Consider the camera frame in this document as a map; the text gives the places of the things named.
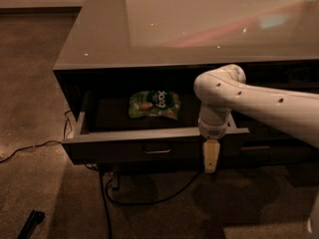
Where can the white robot base body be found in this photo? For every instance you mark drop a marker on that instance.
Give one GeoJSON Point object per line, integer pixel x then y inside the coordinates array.
{"type": "Point", "coordinates": [313, 221]}

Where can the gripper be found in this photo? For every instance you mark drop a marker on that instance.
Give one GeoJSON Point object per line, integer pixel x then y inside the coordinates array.
{"type": "Point", "coordinates": [212, 129]}

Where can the green snack bag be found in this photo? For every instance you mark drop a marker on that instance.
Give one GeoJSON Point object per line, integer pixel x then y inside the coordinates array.
{"type": "Point", "coordinates": [154, 104]}

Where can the black bar on floor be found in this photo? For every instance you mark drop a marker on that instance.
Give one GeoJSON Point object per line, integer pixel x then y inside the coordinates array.
{"type": "Point", "coordinates": [35, 218]}

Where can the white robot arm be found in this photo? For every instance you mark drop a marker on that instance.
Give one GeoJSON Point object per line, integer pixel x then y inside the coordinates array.
{"type": "Point", "coordinates": [224, 90]}

